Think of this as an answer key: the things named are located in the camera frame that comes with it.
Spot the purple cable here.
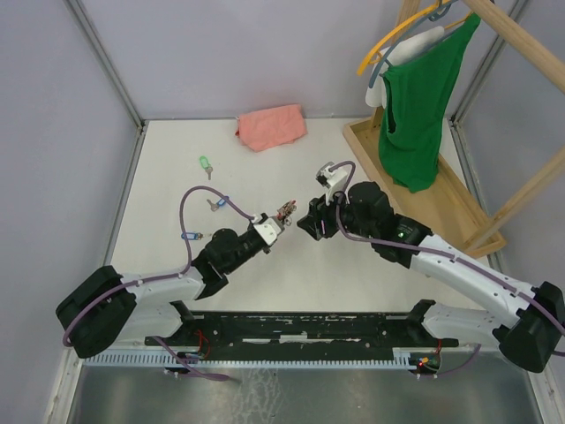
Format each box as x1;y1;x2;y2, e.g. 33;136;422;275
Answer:
324;161;565;376
63;185;264;382

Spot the white cable duct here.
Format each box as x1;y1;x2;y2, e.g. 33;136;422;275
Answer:
83;349;417;371

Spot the right aluminium frame post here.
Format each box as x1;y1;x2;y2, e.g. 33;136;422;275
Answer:
449;0;531;129

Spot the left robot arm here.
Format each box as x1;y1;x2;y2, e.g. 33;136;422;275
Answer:
56;214;288;359

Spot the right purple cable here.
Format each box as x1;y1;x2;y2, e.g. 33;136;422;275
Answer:
324;161;565;376

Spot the key with green tag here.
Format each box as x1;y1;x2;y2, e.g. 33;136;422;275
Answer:
199;155;214;180

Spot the aluminium corner frame post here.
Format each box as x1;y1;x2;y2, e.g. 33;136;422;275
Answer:
63;0;145;128

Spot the yellow hanger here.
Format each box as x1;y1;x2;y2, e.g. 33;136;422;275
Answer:
357;1;450;76

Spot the key with dark blue tag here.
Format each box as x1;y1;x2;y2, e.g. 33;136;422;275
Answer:
180;231;212;241

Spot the blue grey hanger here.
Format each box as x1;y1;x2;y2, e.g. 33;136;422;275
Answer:
365;1;474;79

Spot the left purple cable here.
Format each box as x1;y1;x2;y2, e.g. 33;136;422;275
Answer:
63;185;264;382

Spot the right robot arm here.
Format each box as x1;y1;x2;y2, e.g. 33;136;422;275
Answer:
298;182;564;373

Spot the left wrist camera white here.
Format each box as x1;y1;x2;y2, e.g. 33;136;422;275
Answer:
252;216;284;246

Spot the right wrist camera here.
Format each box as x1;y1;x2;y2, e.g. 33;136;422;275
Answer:
316;161;356;206

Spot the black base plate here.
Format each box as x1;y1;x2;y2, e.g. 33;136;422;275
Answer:
164;311;459;360

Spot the green shirt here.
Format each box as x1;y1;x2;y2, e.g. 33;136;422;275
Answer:
379;13;481;193

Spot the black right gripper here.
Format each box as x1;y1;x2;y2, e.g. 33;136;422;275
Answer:
296;183;376;241

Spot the folded pink cloth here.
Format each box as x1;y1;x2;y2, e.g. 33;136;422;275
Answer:
235;103;307;153

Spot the metal key organizer red handle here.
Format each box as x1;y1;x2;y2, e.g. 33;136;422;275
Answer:
275;200;297;226

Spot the white garment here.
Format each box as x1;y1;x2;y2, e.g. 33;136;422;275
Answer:
365;26;445;108

